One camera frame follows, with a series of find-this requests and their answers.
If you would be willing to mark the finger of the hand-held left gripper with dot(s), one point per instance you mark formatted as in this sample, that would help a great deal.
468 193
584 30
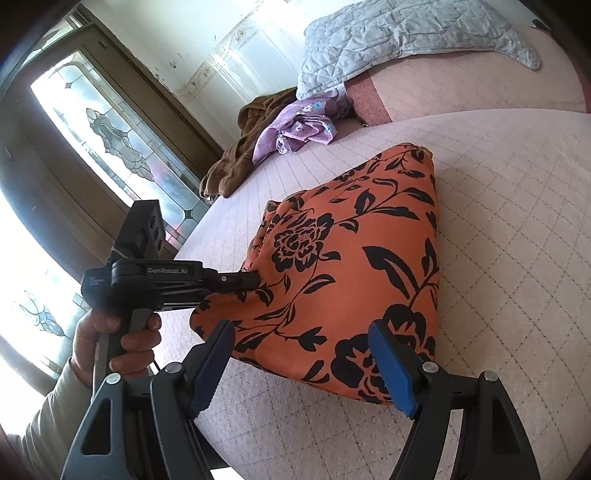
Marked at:
240 280

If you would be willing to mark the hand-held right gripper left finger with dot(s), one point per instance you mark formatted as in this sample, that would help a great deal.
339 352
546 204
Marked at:
203 387

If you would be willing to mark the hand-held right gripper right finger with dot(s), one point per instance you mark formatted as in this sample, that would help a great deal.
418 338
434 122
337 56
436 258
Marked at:
392 364

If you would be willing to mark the orange black floral garment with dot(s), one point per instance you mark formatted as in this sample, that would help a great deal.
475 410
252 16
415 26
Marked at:
351 230

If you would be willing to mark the person's left forearm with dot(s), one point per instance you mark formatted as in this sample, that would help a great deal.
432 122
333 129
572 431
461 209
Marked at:
41 424

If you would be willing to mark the person's left hand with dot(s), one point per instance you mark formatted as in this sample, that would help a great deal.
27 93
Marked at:
134 344

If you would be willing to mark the stained glass side window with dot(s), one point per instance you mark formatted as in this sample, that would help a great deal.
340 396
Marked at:
32 314

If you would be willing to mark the brown cloth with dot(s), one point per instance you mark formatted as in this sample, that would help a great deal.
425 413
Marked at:
231 166

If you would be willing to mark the wooden door with stained glass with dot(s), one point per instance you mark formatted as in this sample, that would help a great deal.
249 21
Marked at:
115 129

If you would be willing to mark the purple floral cloth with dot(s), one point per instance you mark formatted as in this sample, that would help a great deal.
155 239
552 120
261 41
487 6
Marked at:
295 124

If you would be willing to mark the bed with pink quilted cover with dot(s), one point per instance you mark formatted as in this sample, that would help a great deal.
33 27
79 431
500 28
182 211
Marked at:
508 207

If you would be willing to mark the pink woven cloth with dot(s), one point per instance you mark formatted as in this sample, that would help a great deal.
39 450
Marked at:
369 99

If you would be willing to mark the white ornate headboard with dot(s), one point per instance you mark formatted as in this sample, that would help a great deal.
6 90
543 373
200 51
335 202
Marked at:
258 50

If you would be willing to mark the grey quilted blanket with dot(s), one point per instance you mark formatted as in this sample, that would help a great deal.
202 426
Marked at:
392 37

